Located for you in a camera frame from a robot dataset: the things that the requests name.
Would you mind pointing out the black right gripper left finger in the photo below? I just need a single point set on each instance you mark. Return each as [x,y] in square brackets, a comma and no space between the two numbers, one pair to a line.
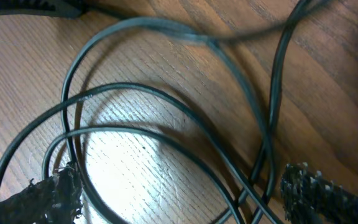
[53,200]

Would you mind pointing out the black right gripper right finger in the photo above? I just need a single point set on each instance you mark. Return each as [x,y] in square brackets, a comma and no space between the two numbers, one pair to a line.
[308,198]

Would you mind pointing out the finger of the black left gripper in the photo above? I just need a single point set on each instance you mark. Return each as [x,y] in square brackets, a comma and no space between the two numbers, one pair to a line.
[50,8]

